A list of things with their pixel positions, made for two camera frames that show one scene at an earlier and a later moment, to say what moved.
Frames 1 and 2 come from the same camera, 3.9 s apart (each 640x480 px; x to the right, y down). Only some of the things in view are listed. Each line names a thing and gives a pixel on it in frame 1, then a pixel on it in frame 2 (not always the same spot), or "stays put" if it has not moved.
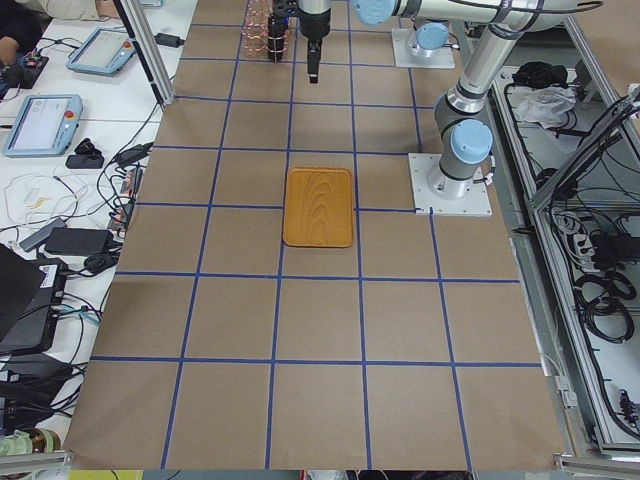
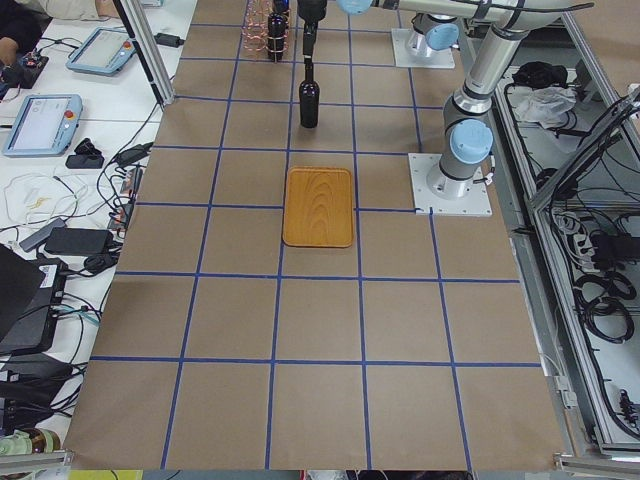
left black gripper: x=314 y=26 to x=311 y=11
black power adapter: x=169 y=40 stays put
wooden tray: x=318 y=207 stays put
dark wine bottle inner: x=277 y=27 stays put
